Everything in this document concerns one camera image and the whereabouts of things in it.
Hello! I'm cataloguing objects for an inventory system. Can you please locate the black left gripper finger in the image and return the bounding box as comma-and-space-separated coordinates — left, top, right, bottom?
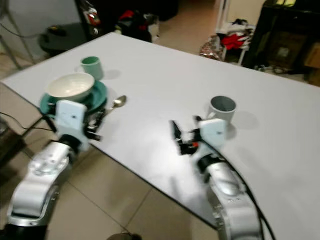
95, 106, 111, 129

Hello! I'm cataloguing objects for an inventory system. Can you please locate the silver metal spoon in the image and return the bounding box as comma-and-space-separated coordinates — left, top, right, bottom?
101, 95, 128, 122

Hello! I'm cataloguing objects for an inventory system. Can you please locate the teal plate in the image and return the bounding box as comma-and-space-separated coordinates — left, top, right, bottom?
39, 79, 109, 120

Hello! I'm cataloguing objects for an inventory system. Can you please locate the grey mug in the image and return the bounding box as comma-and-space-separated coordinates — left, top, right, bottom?
205, 95, 238, 123

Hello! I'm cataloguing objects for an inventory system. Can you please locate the white ceramic bowl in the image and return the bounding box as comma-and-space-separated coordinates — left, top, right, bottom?
44, 72, 96, 104

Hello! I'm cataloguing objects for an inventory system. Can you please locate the green mug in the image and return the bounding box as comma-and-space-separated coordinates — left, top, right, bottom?
79, 55, 105, 82

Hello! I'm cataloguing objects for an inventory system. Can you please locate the black table leg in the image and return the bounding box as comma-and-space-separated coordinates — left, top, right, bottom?
30, 106, 61, 151

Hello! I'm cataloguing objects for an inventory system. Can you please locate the dark chair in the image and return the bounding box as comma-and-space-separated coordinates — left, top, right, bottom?
0, 117, 31, 171

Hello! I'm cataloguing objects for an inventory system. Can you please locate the black round side table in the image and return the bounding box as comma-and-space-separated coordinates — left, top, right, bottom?
38, 22, 87, 57

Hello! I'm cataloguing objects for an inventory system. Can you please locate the red and white clothes pile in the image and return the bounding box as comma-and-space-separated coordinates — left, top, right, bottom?
198, 18, 256, 65

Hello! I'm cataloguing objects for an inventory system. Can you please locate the black and red backpack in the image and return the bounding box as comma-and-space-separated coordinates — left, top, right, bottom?
116, 9, 160, 43

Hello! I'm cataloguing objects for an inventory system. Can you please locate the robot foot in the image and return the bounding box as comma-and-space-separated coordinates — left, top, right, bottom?
107, 231, 141, 240

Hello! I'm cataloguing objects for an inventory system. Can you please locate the black cabinet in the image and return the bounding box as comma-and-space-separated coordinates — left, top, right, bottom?
242, 0, 320, 76

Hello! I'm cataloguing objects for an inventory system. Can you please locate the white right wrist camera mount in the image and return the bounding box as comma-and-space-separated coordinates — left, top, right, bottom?
198, 118, 227, 150

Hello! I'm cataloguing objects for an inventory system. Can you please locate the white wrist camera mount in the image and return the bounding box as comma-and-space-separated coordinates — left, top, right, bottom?
55, 99, 89, 141
198, 118, 227, 150

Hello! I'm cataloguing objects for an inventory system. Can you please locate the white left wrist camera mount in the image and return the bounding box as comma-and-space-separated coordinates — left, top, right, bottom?
55, 99, 89, 141

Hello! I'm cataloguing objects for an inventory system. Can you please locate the black floor cable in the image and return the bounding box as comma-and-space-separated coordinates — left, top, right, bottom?
0, 111, 53, 133

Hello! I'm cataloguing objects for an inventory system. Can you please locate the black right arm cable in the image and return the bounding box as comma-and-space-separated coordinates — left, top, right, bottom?
200, 138, 277, 240

